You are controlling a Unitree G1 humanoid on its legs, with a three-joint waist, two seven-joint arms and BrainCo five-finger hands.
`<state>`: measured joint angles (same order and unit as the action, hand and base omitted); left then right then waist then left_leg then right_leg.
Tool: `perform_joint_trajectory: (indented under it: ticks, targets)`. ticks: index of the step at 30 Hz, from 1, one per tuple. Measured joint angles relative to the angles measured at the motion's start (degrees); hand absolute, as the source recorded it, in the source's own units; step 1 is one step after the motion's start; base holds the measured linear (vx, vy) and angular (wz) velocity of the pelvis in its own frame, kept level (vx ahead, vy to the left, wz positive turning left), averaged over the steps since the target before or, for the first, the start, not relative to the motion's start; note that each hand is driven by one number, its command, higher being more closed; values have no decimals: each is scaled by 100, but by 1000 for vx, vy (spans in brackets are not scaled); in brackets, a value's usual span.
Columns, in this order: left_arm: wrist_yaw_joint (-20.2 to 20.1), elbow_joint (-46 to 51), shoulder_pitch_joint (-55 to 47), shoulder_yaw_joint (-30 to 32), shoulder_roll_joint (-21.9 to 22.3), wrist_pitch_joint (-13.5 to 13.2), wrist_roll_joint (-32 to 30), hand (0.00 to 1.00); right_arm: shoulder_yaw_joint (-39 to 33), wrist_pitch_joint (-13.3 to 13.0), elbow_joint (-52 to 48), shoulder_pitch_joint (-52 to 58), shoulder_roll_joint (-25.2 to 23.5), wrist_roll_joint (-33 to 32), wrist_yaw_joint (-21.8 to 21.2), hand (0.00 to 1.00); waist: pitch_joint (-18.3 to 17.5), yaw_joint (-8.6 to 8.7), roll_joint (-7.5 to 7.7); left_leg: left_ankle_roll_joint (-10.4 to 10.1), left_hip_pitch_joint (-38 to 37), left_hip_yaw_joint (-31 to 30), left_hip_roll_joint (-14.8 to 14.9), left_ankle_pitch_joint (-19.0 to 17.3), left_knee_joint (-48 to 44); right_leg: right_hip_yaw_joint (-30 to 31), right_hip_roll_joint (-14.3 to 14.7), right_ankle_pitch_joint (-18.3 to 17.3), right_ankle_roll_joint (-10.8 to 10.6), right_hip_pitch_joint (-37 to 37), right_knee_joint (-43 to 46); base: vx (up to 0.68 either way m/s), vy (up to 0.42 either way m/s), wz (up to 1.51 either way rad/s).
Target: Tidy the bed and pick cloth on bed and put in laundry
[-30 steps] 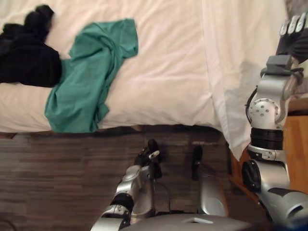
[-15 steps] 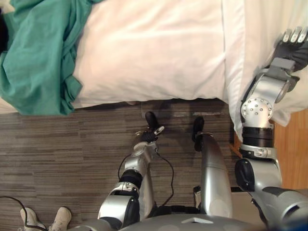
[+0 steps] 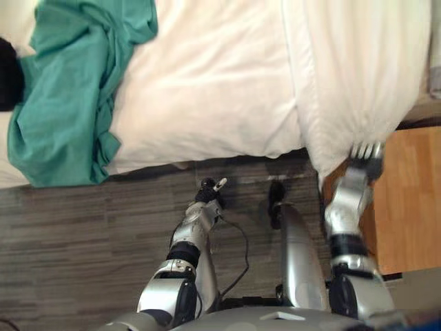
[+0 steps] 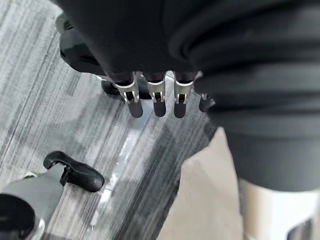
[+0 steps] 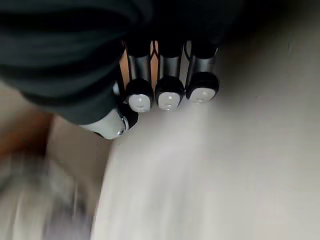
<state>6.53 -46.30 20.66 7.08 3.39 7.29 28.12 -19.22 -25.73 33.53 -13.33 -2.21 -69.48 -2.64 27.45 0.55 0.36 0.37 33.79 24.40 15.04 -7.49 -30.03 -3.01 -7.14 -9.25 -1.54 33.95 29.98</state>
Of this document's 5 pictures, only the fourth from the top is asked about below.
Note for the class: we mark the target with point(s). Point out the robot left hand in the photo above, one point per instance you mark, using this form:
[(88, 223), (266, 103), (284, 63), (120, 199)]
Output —
[(155, 37)]

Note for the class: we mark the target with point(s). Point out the beige bed skirt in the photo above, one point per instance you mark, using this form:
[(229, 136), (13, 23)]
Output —
[(207, 190)]

